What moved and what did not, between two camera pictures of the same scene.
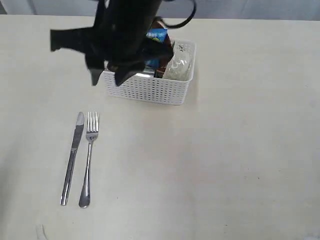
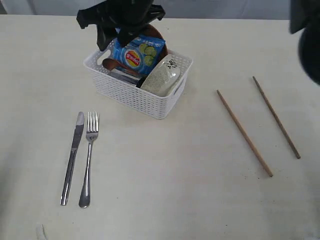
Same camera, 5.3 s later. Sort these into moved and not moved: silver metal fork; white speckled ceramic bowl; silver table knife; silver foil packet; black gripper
Moved: silver foil packet; black gripper; white speckled ceramic bowl
Not moved: silver metal fork; silver table knife
